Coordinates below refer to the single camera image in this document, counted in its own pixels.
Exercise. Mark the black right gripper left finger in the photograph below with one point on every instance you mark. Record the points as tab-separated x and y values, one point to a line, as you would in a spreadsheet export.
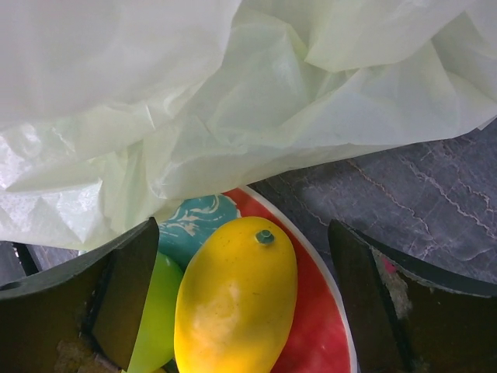
82	315

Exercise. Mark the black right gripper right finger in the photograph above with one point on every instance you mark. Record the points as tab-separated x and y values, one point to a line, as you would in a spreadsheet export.
407	315

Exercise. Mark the green fake apple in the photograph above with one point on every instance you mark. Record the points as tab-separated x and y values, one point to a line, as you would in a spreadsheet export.
154	344

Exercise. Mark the yellow fake mango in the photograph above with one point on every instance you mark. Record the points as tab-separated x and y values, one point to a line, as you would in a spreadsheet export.
237	299

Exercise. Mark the pale green plastic bag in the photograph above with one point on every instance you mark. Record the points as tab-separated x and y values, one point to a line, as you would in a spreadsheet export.
116	111

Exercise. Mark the red teal floral plate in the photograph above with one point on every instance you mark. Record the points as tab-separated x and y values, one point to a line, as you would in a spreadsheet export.
320	339

